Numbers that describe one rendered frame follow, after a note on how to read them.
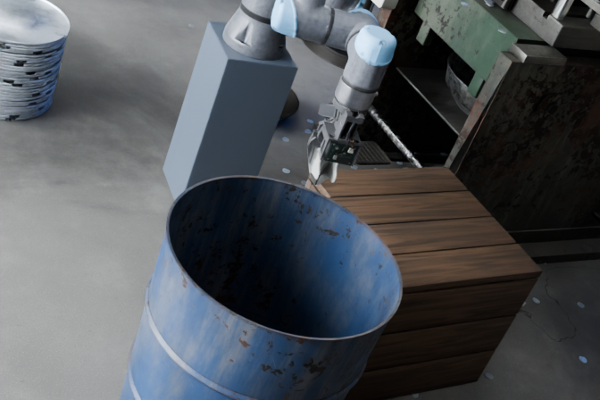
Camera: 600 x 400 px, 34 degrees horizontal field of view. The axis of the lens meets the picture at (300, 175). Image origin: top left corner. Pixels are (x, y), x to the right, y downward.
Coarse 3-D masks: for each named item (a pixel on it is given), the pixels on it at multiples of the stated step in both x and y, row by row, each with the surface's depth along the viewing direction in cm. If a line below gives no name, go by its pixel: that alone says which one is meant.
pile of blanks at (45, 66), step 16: (0, 48) 244; (16, 48) 244; (32, 48) 246; (48, 48) 250; (0, 64) 246; (16, 64) 248; (32, 64) 249; (48, 64) 254; (0, 80) 249; (16, 80) 250; (32, 80) 254; (48, 80) 258; (0, 96) 253; (16, 96) 253; (32, 96) 258; (48, 96) 263; (0, 112) 254; (16, 112) 256; (32, 112) 261
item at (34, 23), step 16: (0, 0) 259; (16, 0) 262; (0, 16) 251; (16, 16) 254; (32, 16) 257; (48, 16) 261; (64, 16) 263; (0, 32) 246; (16, 32) 248; (32, 32) 251; (48, 32) 254; (64, 32) 257
